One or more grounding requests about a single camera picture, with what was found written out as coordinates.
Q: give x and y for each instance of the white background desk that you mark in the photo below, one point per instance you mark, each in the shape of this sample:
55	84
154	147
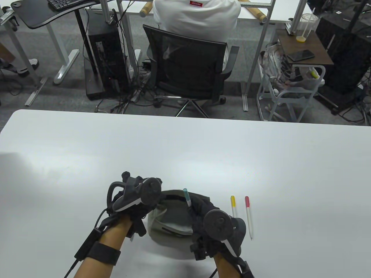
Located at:
278	14

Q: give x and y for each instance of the white twist pen red cap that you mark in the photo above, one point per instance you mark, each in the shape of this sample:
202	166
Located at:
248	217

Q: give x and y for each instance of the person's left forearm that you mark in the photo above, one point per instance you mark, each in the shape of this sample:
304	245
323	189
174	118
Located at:
116	231

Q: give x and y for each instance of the person's right forearm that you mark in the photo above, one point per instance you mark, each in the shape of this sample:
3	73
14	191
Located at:
227	268

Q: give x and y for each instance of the green fabric pencil pouch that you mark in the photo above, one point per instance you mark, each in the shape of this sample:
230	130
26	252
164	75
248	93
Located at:
174	214

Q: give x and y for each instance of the black keyboard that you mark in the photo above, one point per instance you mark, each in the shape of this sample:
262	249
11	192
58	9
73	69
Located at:
63	3

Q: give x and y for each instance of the black wrist-mounted device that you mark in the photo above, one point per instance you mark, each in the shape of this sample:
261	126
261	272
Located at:
247	270
87	244

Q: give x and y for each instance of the white desk leg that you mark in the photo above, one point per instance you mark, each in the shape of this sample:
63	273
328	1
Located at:
65	69

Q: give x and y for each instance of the cardboard tube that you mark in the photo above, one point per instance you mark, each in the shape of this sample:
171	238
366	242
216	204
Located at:
145	9
256	14

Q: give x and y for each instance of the large black equipment case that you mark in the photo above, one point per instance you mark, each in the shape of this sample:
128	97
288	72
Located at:
345	52

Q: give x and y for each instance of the black computer tower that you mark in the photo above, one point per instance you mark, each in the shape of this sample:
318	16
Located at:
104	58

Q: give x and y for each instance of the black curved standing desk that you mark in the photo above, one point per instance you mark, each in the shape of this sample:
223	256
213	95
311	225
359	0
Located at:
37	17

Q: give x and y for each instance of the person's right hand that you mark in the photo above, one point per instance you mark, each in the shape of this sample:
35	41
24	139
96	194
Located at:
200	208

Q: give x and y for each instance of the white twist pen teal cap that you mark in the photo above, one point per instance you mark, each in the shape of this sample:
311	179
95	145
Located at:
187	197

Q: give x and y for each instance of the clear plastic bag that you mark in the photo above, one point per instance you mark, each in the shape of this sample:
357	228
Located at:
272	63

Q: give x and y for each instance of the black mesh office chair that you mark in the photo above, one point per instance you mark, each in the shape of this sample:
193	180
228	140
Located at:
185	66

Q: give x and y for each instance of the person's left hand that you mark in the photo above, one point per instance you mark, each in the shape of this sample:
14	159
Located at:
136	214

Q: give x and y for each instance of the black smartphone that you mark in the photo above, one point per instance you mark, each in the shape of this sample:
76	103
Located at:
300	55

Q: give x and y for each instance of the white cart with brown top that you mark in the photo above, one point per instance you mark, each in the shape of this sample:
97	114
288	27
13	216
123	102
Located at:
307	43

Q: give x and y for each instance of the white twist pen yellow cap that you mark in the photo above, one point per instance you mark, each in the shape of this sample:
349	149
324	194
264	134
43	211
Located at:
233	202

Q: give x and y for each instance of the clear plastic cup with straw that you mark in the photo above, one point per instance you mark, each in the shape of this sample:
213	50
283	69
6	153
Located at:
307	26

